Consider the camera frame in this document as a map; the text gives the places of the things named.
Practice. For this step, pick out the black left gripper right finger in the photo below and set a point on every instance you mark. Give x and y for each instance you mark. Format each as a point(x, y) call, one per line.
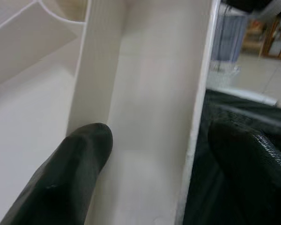
point(248, 178)

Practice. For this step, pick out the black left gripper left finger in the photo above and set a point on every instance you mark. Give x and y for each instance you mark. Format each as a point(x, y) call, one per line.
point(61, 182)

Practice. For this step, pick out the white plastic children table top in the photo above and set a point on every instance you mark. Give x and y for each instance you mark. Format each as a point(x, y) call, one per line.
point(142, 93)

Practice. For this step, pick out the black tablecloth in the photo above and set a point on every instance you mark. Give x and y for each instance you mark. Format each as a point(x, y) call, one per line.
point(224, 187)

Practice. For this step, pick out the wooden glass door cabinet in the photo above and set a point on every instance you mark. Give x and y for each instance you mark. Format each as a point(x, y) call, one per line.
point(271, 39)

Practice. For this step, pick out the tall white standing appliance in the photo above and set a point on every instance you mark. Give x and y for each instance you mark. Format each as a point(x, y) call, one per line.
point(229, 37)

